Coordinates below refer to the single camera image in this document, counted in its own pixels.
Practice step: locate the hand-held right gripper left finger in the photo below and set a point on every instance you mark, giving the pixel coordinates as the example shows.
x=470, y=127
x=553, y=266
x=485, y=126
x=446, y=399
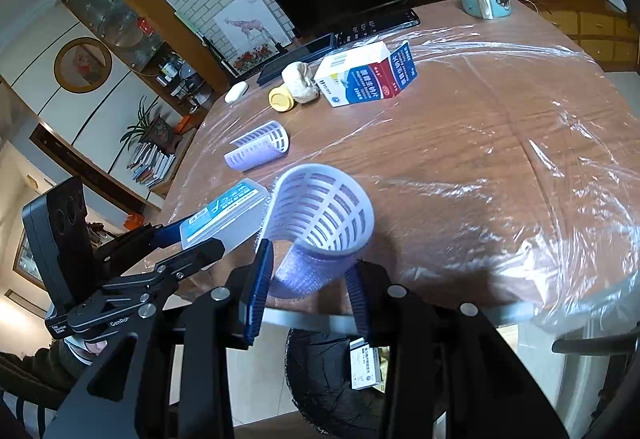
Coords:
x=260, y=289

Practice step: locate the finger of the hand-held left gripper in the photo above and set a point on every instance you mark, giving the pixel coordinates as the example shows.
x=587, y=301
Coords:
x=195, y=256
x=167, y=233

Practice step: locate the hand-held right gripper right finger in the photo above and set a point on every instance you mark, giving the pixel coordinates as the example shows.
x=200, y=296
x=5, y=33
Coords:
x=357, y=299

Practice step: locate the clear blue-labelled plastic box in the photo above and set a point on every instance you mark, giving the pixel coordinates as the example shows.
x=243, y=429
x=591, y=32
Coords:
x=225, y=214

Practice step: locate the white blue medicine box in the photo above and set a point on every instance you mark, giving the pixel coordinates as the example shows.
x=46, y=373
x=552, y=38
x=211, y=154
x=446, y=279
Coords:
x=364, y=364

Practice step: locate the black mesh bin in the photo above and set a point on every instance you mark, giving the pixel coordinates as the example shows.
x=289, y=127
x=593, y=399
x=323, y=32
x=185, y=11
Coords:
x=320, y=379

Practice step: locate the purple hair roller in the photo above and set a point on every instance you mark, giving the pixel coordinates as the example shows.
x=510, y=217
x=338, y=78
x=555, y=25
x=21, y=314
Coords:
x=320, y=204
x=260, y=144

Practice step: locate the person's left forearm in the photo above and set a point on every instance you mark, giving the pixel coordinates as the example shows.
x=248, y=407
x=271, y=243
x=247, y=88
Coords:
x=35, y=369

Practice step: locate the orange bag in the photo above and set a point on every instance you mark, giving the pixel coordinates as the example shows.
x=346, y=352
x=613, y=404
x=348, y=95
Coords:
x=134, y=220

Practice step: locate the stack of books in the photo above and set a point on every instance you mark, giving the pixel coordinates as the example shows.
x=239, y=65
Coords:
x=150, y=166

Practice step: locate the potted plant in dark pot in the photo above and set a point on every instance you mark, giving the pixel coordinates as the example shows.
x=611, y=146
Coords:
x=162, y=131

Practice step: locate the small orange object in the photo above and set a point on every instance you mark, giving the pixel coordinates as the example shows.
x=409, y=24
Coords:
x=185, y=121

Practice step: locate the white oval case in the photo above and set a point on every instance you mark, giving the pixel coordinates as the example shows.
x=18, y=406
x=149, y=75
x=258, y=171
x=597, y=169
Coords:
x=236, y=92

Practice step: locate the small yellow cup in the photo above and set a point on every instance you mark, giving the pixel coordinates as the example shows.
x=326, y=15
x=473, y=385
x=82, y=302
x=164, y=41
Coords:
x=281, y=99

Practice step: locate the clear plastic sheet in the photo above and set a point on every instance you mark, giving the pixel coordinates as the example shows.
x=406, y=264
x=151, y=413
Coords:
x=450, y=144

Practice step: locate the flower glass panel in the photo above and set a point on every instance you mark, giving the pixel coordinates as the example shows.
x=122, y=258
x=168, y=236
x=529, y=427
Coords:
x=252, y=56

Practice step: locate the beige crumpled wad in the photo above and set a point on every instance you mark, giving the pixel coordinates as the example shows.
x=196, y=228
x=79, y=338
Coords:
x=300, y=81

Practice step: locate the green white rod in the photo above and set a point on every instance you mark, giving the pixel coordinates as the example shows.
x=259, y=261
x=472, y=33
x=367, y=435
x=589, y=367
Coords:
x=190, y=23

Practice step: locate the red blue medicine box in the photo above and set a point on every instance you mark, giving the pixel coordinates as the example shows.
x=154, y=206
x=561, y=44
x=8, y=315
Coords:
x=365, y=79

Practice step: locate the giraffe painting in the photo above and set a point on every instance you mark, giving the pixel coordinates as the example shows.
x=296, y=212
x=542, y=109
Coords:
x=250, y=26

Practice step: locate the blue rectangular tray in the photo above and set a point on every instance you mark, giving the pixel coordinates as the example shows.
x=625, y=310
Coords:
x=300, y=54

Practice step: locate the dark chair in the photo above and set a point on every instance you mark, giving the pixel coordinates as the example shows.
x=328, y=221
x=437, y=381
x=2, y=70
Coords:
x=595, y=344

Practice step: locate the black remote control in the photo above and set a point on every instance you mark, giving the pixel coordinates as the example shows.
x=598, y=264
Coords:
x=375, y=25

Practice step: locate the wooden television stand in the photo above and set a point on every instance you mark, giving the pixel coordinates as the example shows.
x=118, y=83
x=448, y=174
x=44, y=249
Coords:
x=595, y=26

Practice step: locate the round wall picture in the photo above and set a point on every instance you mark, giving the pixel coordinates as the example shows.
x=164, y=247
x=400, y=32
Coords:
x=82, y=65

